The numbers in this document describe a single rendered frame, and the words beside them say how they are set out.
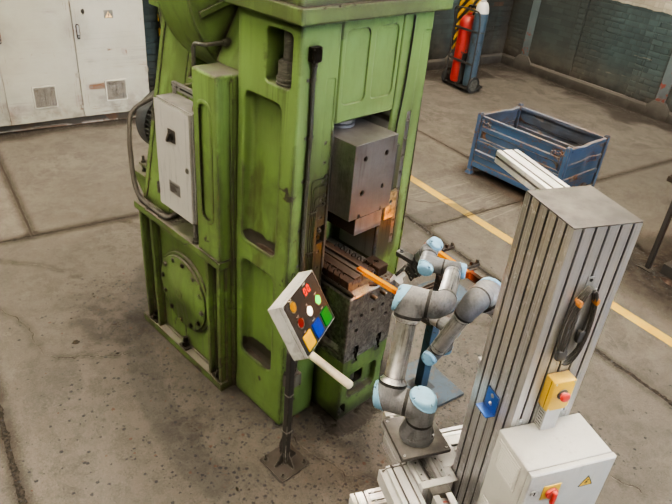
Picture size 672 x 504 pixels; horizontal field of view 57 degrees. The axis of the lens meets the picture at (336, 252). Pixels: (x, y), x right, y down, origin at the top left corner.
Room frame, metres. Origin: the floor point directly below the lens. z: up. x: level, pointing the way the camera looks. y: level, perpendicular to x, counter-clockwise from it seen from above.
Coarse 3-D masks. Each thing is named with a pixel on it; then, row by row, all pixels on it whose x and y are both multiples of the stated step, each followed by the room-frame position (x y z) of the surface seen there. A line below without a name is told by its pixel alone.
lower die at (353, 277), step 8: (336, 248) 3.04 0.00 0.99; (328, 256) 2.95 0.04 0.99; (344, 256) 2.95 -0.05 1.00; (352, 256) 2.97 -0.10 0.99; (328, 264) 2.89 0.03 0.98; (336, 264) 2.88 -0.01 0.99; (344, 264) 2.88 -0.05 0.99; (360, 264) 2.90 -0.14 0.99; (328, 272) 2.83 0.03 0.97; (336, 272) 2.81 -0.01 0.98; (344, 272) 2.81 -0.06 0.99; (352, 272) 2.81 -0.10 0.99; (360, 272) 2.80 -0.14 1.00; (336, 280) 2.78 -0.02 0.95; (344, 280) 2.74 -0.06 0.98; (352, 280) 2.75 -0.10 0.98; (360, 280) 2.79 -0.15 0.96; (368, 280) 2.84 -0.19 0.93; (352, 288) 2.75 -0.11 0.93
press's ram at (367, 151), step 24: (360, 120) 3.04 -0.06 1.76; (336, 144) 2.77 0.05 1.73; (360, 144) 2.71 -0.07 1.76; (384, 144) 2.83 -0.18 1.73; (336, 168) 2.76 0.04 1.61; (360, 168) 2.72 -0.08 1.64; (384, 168) 2.85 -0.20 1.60; (336, 192) 2.75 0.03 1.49; (360, 192) 2.74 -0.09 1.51; (384, 192) 2.87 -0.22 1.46; (360, 216) 2.75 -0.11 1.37
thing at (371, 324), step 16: (336, 240) 3.27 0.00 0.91; (368, 288) 2.78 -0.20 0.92; (384, 288) 2.85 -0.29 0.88; (336, 304) 2.74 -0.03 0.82; (352, 304) 2.67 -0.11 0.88; (384, 304) 2.87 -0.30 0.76; (336, 320) 2.76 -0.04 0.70; (352, 320) 2.68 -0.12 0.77; (368, 320) 2.78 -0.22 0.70; (384, 320) 2.89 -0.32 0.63; (336, 336) 2.75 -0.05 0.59; (352, 336) 2.69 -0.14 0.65; (368, 336) 2.79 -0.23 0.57; (384, 336) 2.90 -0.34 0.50; (336, 352) 2.71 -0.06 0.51; (352, 352) 2.70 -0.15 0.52
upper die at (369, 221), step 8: (328, 216) 2.85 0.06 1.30; (336, 216) 2.81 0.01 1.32; (368, 216) 2.79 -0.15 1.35; (376, 216) 2.84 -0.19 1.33; (336, 224) 2.81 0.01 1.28; (344, 224) 2.77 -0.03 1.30; (352, 224) 2.73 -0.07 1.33; (360, 224) 2.75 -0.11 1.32; (368, 224) 2.80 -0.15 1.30; (376, 224) 2.84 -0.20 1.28; (352, 232) 2.73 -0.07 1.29; (360, 232) 2.76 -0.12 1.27
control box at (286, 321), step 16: (304, 272) 2.48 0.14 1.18; (288, 288) 2.35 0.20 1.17; (320, 288) 2.46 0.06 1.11; (272, 304) 2.23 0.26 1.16; (288, 304) 2.21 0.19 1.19; (304, 304) 2.30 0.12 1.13; (320, 304) 2.40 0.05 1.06; (288, 320) 2.15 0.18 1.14; (304, 320) 2.24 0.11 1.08; (320, 320) 2.33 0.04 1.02; (288, 336) 2.15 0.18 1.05; (320, 336) 2.27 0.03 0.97; (304, 352) 2.13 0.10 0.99
